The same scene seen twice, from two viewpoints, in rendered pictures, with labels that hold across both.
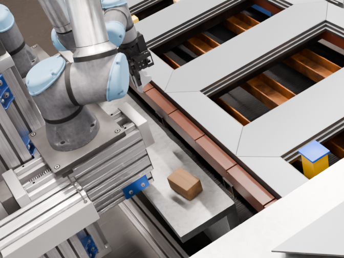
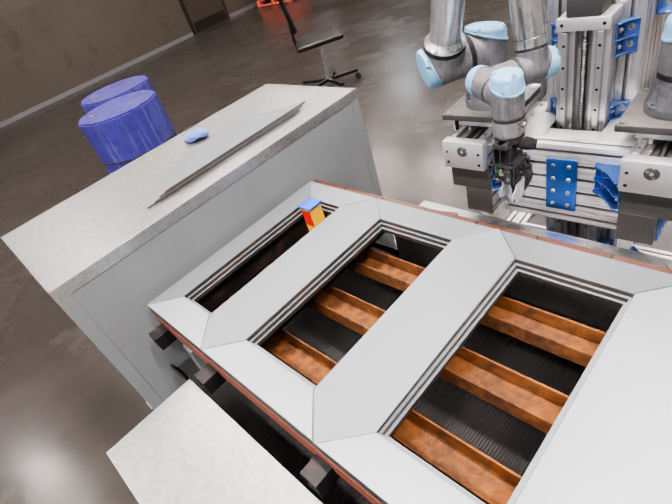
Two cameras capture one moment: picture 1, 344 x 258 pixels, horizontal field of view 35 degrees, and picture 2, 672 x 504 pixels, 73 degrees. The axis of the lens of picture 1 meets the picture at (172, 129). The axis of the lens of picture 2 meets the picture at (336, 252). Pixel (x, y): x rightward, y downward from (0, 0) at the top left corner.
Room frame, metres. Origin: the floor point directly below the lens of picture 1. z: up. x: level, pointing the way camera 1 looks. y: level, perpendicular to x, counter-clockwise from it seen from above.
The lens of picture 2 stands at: (2.36, -0.71, 1.67)
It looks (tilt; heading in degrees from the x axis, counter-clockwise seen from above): 37 degrees down; 163
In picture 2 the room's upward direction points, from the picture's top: 19 degrees counter-clockwise
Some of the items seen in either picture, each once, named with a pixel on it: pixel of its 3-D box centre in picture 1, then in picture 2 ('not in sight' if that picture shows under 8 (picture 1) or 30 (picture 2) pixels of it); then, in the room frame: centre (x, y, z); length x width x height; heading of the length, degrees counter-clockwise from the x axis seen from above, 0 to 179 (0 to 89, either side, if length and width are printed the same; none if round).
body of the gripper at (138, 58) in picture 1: (133, 53); (508, 157); (1.57, 0.04, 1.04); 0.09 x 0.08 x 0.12; 108
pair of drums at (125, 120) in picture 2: not in sight; (144, 147); (-1.78, -0.76, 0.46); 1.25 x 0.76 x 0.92; 10
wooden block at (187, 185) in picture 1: (185, 183); not in sight; (1.26, 0.02, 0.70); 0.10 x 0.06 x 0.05; 30
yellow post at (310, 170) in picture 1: (317, 178); (318, 228); (1.05, -0.35, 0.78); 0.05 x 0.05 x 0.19; 18
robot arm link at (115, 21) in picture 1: (107, 30); (492, 82); (1.47, 0.09, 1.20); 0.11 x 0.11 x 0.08; 75
